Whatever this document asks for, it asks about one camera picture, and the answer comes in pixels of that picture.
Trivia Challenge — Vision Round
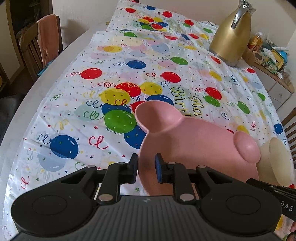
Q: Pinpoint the blue globe on cabinet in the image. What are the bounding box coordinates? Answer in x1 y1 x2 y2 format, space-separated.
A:
279 50 288 65

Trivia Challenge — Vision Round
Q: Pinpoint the yellow container on cabinet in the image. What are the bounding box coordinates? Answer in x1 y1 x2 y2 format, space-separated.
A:
271 49 285 71

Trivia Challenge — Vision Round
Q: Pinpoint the white drawer cabinet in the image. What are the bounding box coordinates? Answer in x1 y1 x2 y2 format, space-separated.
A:
242 48 295 110

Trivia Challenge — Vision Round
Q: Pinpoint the pink towel on chair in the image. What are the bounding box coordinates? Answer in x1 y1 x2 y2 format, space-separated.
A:
37 14 60 67

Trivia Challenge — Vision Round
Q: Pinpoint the gold thermos jug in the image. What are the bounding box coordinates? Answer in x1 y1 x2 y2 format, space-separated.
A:
209 1 256 67

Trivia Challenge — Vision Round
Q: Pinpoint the cream round bowl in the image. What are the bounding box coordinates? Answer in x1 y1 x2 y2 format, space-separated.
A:
256 137 294 187

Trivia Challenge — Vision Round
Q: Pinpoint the wooden chair right side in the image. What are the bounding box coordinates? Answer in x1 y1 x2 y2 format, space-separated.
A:
281 108 295 152

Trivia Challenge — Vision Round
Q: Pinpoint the pink bear-shaped plate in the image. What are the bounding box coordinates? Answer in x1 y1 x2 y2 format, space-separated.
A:
135 100 261 196

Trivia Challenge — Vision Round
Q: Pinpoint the wooden chair with pink towel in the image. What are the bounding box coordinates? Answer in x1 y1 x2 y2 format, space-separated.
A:
20 14 63 81

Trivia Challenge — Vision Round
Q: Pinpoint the amber bottle on cabinet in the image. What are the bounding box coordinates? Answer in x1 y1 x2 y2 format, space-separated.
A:
248 31 263 52

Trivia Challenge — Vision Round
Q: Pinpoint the balloon print tablecloth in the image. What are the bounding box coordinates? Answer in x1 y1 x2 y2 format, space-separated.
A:
3 1 287 240

